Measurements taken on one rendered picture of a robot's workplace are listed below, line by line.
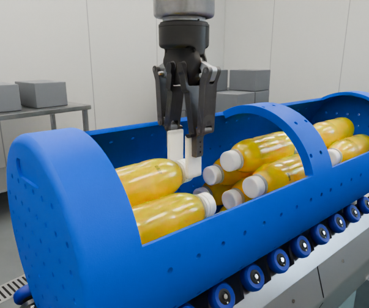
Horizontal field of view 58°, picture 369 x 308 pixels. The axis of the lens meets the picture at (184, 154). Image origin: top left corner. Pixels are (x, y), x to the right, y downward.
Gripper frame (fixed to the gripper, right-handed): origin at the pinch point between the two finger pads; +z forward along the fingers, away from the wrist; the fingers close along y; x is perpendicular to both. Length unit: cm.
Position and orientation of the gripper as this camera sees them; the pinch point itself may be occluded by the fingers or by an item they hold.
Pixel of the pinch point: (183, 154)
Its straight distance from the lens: 54.4
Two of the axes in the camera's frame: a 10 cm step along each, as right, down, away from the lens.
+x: -7.6, 1.8, -6.3
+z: 0.0, 9.6, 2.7
